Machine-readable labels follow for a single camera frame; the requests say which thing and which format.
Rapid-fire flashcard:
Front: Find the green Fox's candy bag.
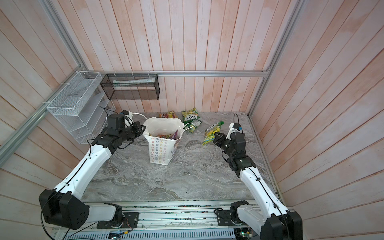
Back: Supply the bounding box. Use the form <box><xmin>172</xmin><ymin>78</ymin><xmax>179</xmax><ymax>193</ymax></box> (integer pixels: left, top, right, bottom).
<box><xmin>182</xmin><ymin>108</ymin><xmax>200</xmax><ymax>125</ymax></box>

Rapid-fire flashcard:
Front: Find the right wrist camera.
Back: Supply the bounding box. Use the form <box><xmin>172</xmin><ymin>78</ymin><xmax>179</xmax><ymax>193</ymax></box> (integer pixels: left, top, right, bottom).
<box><xmin>226</xmin><ymin>123</ymin><xmax>243</xmax><ymax>140</ymax></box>

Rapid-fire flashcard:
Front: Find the purple Fox's berries bag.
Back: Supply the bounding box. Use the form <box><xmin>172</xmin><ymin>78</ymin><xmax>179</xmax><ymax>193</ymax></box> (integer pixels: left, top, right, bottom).
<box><xmin>170</xmin><ymin>130</ymin><xmax>179</xmax><ymax>140</ymax></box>

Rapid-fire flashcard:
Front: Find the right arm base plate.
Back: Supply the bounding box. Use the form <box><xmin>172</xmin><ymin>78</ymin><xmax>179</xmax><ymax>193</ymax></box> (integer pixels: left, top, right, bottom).
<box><xmin>214</xmin><ymin>208</ymin><xmax>246</xmax><ymax>226</ymax></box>

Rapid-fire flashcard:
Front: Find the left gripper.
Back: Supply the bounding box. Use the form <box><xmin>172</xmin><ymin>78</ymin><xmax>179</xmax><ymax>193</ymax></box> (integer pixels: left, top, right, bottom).
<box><xmin>118</xmin><ymin>121</ymin><xmax>147</xmax><ymax>142</ymax></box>

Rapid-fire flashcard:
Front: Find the green candy bag back side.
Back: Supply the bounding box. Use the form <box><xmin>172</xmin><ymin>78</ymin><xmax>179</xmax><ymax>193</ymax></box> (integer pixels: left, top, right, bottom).
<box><xmin>184</xmin><ymin>119</ymin><xmax>202</xmax><ymax>133</ymax></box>

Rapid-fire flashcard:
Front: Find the black mesh wall basket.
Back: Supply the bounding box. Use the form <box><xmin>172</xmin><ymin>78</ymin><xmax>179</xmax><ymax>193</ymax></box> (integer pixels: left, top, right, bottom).
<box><xmin>101</xmin><ymin>73</ymin><xmax>161</xmax><ymax>101</ymax></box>

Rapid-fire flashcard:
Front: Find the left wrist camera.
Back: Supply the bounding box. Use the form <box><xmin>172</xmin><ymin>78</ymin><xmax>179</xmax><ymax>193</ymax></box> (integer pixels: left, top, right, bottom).
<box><xmin>121</xmin><ymin>110</ymin><xmax>133</xmax><ymax>127</ymax></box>

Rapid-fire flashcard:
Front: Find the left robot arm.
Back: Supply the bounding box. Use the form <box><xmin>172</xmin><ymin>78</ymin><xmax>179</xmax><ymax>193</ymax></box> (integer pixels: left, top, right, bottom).
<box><xmin>39</xmin><ymin>111</ymin><xmax>146</xmax><ymax>230</ymax></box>

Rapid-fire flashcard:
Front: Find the white paper bag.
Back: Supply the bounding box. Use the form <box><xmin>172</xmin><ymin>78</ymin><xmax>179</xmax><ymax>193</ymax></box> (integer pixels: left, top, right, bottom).
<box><xmin>143</xmin><ymin>117</ymin><xmax>186</xmax><ymax>166</ymax></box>

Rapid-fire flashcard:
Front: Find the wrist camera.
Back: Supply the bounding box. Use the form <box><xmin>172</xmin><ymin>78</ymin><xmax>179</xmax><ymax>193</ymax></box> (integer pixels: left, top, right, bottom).
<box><xmin>121</xmin><ymin>110</ymin><xmax>133</xmax><ymax>127</ymax></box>
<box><xmin>226</xmin><ymin>123</ymin><xmax>243</xmax><ymax>140</ymax></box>

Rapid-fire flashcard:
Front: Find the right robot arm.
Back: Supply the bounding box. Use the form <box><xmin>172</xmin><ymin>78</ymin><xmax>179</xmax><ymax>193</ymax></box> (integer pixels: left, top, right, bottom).
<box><xmin>213</xmin><ymin>132</ymin><xmax>304</xmax><ymax>240</ymax></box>

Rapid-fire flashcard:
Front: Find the orange Fox's candy bag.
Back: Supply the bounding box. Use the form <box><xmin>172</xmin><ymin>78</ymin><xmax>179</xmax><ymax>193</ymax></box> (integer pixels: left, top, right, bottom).
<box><xmin>157</xmin><ymin>134</ymin><xmax>174</xmax><ymax>139</ymax></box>

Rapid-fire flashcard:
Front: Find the green Spring Tea candy bag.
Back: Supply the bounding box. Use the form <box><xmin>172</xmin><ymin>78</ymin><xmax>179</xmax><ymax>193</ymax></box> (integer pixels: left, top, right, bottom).
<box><xmin>203</xmin><ymin>121</ymin><xmax>224</xmax><ymax>146</ymax></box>

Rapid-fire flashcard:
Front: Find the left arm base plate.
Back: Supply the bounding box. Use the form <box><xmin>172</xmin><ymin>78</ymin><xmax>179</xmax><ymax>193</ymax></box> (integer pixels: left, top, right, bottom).
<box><xmin>97</xmin><ymin>212</ymin><xmax>140</xmax><ymax>229</ymax></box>

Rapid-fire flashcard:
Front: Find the small orange candy bag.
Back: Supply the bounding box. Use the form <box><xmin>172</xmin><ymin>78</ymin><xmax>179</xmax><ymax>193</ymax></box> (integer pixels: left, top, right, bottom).
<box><xmin>159</xmin><ymin>110</ymin><xmax>178</xmax><ymax>119</ymax></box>

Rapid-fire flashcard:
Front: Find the white wire mesh shelf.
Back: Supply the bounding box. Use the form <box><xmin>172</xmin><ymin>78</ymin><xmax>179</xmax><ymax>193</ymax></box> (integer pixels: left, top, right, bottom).
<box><xmin>47</xmin><ymin>71</ymin><xmax>116</xmax><ymax>145</ymax></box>

